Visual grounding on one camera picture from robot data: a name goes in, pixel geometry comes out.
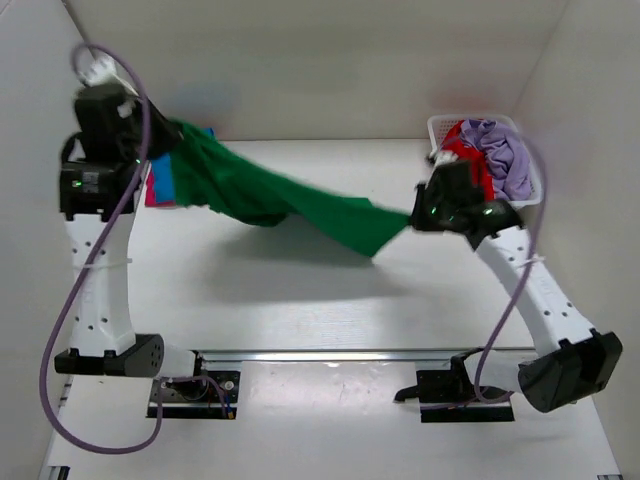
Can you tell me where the green t shirt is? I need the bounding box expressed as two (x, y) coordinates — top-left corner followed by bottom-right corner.
(170, 121), (409, 258)

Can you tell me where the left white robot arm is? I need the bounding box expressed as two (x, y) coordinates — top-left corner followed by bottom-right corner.
(54, 81), (209, 398)

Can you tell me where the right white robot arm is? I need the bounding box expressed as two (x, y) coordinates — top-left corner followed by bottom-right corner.
(410, 151), (623, 413)

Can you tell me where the red t shirt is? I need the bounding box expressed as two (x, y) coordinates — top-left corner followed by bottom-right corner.
(440, 120), (495, 200)

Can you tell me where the folded blue t shirt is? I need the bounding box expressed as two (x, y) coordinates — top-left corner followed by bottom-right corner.
(150, 138), (210, 207)

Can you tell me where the lilac t shirt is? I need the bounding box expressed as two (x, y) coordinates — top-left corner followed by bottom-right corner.
(460, 119), (532, 201)

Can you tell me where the white plastic basket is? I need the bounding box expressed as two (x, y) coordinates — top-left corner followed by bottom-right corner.
(427, 113), (543, 208)

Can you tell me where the folded pink t shirt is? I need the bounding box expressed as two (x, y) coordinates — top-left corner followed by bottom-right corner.
(144, 172), (176, 208)

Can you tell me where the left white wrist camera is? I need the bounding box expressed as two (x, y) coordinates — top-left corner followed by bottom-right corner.
(78, 55), (138, 96)

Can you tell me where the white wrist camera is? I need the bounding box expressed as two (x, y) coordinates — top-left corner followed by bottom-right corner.
(427, 150), (459, 168)
(78, 55), (138, 96)

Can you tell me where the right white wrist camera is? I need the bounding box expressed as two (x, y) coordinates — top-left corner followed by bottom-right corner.
(427, 150), (459, 168)

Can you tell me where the silver aluminium rail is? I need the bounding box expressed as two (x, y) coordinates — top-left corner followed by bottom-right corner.
(194, 349), (536, 364)

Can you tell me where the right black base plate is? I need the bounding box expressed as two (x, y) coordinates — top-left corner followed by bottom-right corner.
(394, 348), (515, 424)

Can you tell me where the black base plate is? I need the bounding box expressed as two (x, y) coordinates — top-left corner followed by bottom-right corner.
(146, 362), (241, 420)
(394, 348), (515, 424)

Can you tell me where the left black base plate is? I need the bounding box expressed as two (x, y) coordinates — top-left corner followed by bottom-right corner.
(146, 362), (241, 420)

